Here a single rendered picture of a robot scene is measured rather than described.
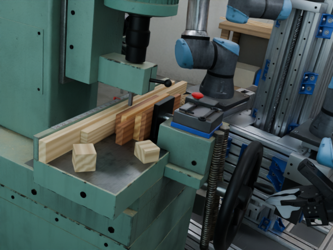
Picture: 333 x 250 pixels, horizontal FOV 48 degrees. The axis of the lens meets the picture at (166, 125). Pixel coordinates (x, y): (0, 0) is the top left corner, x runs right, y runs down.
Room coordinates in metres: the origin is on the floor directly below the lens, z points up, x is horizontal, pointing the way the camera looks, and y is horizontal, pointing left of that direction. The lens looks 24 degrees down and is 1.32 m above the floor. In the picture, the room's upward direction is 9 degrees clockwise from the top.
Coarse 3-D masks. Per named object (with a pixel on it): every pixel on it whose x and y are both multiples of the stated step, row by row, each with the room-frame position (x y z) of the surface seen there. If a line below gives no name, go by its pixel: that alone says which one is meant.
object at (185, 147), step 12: (168, 120) 0.85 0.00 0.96; (168, 132) 0.80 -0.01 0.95; (180, 132) 0.79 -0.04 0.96; (168, 144) 0.80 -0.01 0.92; (180, 144) 0.79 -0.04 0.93; (192, 144) 0.78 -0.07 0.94; (204, 144) 0.77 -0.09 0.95; (180, 156) 0.79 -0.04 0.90; (192, 156) 0.78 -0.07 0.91; (204, 156) 0.76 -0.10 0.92; (192, 168) 0.77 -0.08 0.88; (204, 168) 0.76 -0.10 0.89
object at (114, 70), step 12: (108, 60) 0.92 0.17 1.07; (120, 60) 0.92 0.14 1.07; (108, 72) 0.92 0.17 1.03; (120, 72) 0.90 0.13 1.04; (132, 72) 0.89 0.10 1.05; (144, 72) 0.88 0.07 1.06; (156, 72) 0.94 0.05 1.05; (108, 84) 0.92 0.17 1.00; (120, 84) 0.90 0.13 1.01; (132, 84) 0.89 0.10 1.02; (144, 84) 0.88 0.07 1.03
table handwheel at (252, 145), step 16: (256, 144) 0.80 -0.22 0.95; (240, 160) 0.74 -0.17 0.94; (256, 160) 0.85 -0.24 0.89; (240, 176) 0.70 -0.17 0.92; (256, 176) 0.90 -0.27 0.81; (224, 192) 0.79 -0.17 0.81; (240, 192) 0.77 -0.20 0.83; (224, 208) 0.67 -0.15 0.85; (240, 208) 0.76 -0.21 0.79; (224, 224) 0.66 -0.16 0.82; (240, 224) 0.84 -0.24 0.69; (224, 240) 0.67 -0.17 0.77
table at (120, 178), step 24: (96, 144) 0.78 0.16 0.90; (48, 168) 0.65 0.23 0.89; (72, 168) 0.66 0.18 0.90; (96, 168) 0.67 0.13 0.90; (120, 168) 0.69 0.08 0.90; (144, 168) 0.70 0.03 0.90; (168, 168) 0.78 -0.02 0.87; (72, 192) 0.63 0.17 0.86; (96, 192) 0.61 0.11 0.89; (120, 192) 0.60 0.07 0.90
